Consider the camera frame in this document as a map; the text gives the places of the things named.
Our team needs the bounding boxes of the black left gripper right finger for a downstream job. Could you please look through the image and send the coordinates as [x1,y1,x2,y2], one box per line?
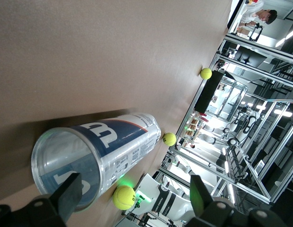
[184,175,288,227]

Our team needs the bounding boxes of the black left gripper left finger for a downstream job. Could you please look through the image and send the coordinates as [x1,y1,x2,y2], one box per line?
[0,172,83,227]

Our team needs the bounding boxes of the clear blue-white tennis ball can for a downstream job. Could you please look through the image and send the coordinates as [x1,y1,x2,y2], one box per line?
[31,113,162,212]

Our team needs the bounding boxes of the yellow tennis ball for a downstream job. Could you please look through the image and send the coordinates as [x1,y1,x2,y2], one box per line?
[112,185,137,210]
[162,132,177,147]
[199,67,213,80]

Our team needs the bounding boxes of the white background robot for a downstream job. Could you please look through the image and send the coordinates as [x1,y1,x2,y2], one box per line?
[222,106,262,147]

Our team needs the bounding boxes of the black rectangular panel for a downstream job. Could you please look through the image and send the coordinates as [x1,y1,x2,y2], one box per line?
[194,70,224,114]

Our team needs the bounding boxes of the brown table mat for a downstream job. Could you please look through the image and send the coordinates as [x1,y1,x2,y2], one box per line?
[0,0,233,227]

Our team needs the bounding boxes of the person in white shirt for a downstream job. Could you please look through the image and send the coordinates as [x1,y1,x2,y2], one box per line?
[236,0,278,31]

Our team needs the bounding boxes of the aluminium frame structure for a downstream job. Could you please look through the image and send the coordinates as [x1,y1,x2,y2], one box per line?
[158,33,293,209]

